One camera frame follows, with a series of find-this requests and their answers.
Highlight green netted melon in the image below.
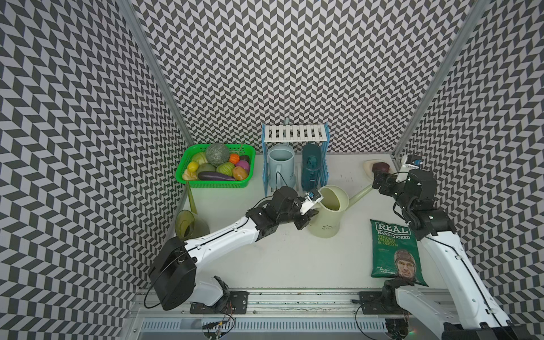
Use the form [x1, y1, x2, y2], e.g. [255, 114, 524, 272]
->
[205, 143, 231, 167]

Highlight cream watering can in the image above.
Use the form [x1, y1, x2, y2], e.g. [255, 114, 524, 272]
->
[307, 185, 373, 238]

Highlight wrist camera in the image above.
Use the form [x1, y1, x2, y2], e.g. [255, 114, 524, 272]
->
[397, 154, 423, 183]
[300, 188, 323, 215]

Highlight blue white slatted shelf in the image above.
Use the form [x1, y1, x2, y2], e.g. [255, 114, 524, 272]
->
[262, 123, 330, 196]

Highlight cream small plate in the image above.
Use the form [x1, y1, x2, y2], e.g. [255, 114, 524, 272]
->
[363, 160, 394, 181]

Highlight light blue watering can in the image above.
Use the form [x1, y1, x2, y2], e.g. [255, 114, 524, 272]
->
[268, 143, 296, 191]

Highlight orange mini pumpkin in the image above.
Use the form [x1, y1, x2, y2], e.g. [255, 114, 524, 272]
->
[229, 154, 240, 166]

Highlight olive green watering can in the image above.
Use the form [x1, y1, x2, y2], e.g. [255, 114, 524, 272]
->
[174, 182, 210, 240]

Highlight green plastic basket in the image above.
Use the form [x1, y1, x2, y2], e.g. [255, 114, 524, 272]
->
[175, 144, 256, 188]

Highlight purple eggplant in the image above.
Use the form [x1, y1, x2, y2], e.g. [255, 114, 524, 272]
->
[197, 171, 236, 181]

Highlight brown potato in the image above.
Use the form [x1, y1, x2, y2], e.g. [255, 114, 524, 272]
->
[232, 166, 248, 181]

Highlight green crisps bag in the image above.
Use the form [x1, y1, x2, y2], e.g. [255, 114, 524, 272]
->
[371, 220, 427, 286]

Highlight dark teal watering can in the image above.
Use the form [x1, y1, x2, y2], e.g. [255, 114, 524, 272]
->
[301, 143, 323, 191]

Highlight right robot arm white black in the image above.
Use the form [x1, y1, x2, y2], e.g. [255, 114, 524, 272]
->
[373, 164, 534, 339]

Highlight aluminium front rail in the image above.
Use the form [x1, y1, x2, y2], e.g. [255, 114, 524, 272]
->
[129, 288, 382, 317]

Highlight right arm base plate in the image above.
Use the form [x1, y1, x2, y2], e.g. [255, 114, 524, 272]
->
[358, 290, 411, 315]

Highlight magenta round vegetable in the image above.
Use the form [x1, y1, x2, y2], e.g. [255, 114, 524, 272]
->
[235, 160, 251, 173]

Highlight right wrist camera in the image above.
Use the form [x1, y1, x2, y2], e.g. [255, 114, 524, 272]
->
[397, 154, 423, 183]

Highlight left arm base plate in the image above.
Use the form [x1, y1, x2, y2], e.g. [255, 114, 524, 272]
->
[190, 291, 249, 315]

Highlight dark red onion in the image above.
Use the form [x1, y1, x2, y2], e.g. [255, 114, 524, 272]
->
[371, 162, 390, 173]

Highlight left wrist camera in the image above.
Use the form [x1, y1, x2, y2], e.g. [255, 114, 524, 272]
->
[300, 188, 323, 215]

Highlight yellow lemon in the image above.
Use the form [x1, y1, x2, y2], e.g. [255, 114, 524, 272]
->
[186, 161, 200, 173]

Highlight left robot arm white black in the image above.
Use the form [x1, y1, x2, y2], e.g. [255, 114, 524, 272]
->
[148, 186, 323, 313]

